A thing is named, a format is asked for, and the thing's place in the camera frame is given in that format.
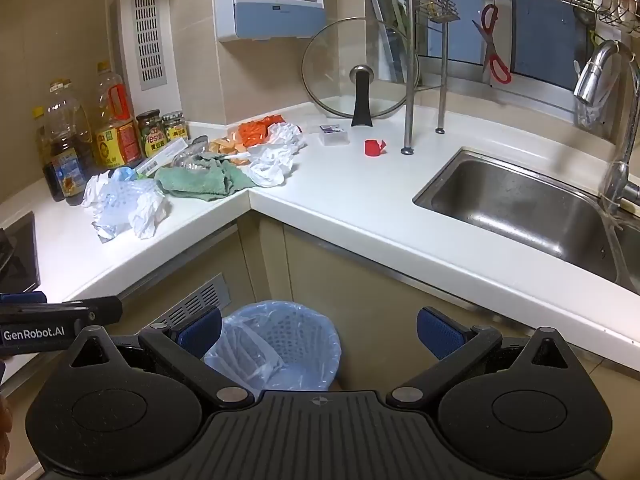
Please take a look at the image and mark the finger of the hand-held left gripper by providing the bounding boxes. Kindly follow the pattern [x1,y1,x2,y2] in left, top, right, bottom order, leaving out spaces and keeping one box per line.
[0,291,47,306]
[45,296,123,324]

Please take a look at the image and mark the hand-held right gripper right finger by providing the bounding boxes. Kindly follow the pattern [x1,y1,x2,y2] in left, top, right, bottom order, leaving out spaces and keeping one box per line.
[386,307,583,409]

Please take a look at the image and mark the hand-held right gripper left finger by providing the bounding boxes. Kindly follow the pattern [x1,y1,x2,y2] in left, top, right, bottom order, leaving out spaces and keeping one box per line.
[70,305,256,409]

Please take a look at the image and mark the blue mesh trash bin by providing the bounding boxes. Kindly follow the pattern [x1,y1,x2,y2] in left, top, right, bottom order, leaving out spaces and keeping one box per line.
[202,301,342,401]

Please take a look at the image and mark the clear bubble wrap sheet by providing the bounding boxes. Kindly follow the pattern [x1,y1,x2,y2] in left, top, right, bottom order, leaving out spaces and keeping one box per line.
[91,179,166,231]

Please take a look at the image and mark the white plastic bag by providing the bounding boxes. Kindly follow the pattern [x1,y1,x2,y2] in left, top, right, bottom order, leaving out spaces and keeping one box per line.
[267,121,307,152]
[247,144,297,189]

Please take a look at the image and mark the beige snack pieces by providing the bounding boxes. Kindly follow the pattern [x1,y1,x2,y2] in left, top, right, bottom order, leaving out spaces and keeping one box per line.
[207,136,252,166]

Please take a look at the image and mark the orange plastic bag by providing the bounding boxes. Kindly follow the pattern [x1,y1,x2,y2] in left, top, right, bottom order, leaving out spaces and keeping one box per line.
[235,115,286,149]

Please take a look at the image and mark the small purple white container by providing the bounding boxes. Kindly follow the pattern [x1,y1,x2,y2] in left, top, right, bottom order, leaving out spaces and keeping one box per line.
[318,122,349,147]

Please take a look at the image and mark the black gas stove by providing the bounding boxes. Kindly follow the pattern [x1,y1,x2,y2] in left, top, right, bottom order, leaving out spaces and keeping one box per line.
[0,210,42,294]

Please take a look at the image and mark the clear plastic wrapper pile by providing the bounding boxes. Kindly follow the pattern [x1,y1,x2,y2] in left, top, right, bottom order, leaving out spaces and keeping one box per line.
[91,219,132,244]

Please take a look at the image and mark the steel sink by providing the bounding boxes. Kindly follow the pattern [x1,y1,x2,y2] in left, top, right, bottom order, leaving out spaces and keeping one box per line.
[412,147,640,297]

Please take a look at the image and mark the dark sauce bottle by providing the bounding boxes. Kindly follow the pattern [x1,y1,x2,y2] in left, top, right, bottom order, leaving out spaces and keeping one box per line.
[42,79,97,207]

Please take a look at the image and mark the green towel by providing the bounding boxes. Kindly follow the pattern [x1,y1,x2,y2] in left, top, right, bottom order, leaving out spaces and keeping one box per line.
[155,152,259,202]

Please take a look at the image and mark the small oil bottle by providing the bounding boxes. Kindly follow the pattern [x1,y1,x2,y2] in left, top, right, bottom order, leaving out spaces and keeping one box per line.
[32,106,66,202]

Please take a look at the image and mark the pickle jar yellow label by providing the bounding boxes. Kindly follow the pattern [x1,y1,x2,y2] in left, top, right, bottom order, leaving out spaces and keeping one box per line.
[136,110,167,159]

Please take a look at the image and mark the yellow cooking oil bottle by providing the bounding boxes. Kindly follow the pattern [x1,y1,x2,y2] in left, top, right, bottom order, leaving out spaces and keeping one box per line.
[95,61,144,169]

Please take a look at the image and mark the glass jar yellow label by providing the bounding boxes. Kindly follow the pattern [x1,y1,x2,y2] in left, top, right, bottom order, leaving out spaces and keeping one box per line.
[161,111,190,144]

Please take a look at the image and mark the steel faucet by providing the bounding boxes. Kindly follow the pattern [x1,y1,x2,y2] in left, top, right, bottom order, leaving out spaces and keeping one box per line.
[572,39,640,217]

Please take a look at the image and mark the red scissors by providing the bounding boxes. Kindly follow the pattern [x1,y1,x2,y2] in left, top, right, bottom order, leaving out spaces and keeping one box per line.
[472,3,514,86]

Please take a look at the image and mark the glass pot lid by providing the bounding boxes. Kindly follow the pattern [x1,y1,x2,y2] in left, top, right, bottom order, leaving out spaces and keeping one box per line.
[301,16,421,128]

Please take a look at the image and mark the grey cutting board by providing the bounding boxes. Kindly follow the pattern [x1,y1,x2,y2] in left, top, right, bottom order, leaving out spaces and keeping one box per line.
[367,0,417,84]

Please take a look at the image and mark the white wall vent grille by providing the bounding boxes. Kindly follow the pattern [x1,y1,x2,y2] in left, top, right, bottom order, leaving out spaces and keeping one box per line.
[131,0,169,92]

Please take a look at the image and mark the blue white wall dispenser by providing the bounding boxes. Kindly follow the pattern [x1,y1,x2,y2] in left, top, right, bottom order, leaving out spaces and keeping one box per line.
[210,0,327,44]

